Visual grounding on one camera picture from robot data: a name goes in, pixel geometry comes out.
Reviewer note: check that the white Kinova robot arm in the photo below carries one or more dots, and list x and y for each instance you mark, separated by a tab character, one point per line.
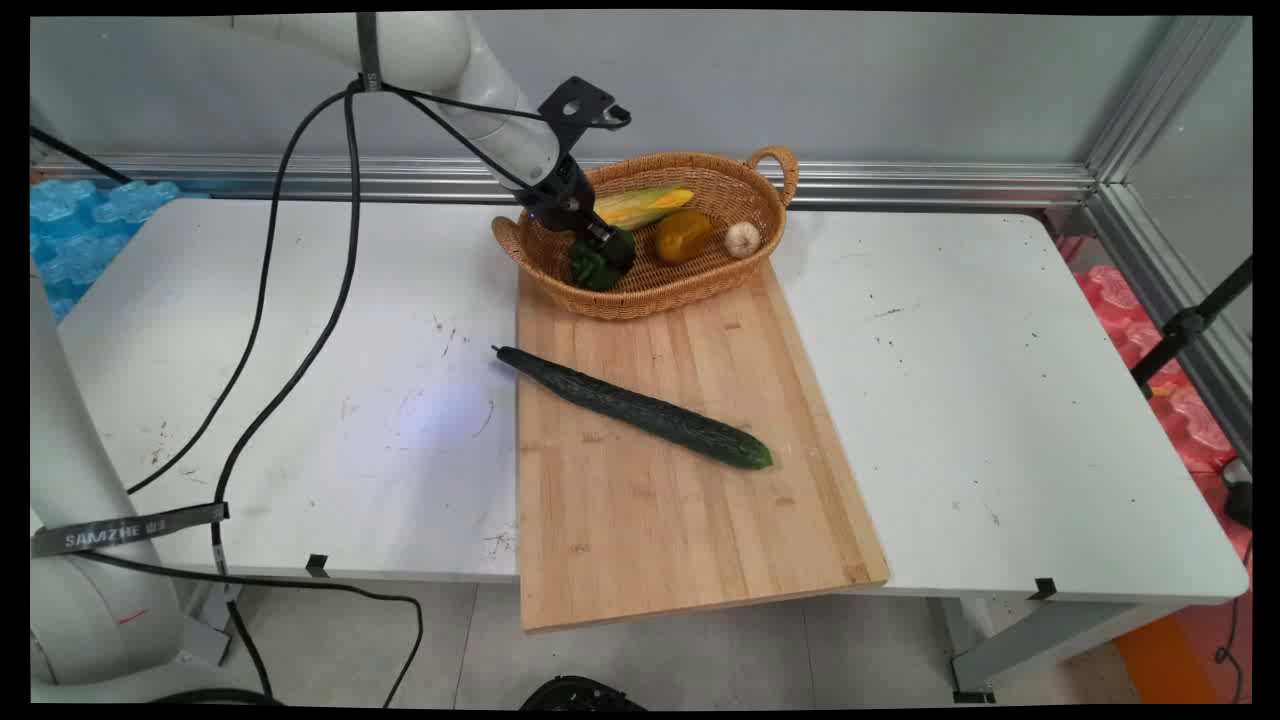
85	600

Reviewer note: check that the bamboo cutting board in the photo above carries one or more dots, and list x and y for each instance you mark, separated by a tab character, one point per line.
690	500

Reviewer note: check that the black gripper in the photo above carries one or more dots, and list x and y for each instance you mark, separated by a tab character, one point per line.
562	200

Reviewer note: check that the blue foam mat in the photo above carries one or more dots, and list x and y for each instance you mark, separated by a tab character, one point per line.
75	235

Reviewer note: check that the woven wicker basket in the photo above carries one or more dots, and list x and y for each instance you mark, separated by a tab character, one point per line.
690	285

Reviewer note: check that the white garlic bulb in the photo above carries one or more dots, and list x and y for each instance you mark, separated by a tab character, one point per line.
742	239

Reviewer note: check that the dark green bell pepper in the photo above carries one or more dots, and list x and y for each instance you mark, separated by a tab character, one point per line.
592	272

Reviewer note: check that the aluminium frame rail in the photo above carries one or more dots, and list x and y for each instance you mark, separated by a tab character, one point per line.
900	185
1160	150

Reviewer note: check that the black table edge clip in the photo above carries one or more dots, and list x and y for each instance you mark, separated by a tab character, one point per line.
1043	589
317	566

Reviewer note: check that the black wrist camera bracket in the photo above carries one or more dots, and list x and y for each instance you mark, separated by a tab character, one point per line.
580	105

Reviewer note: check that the black power adapter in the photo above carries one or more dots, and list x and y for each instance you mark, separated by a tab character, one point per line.
1238	495

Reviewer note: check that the long dark green cucumber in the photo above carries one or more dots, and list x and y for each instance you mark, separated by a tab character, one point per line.
640	408

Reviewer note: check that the red foam mat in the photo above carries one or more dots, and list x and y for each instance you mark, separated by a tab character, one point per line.
1180	400

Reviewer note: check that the yellow orange bell pepper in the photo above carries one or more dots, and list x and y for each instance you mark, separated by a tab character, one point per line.
683	236

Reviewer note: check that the black tripod stand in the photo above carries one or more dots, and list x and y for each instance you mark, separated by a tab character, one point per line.
1185	325

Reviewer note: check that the grey table leg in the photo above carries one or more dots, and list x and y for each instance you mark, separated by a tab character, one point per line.
1040	645

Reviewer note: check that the black round object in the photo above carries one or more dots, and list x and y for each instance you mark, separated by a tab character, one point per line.
582	693

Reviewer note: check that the corn cob with husk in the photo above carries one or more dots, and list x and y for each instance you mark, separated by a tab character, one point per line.
645	205

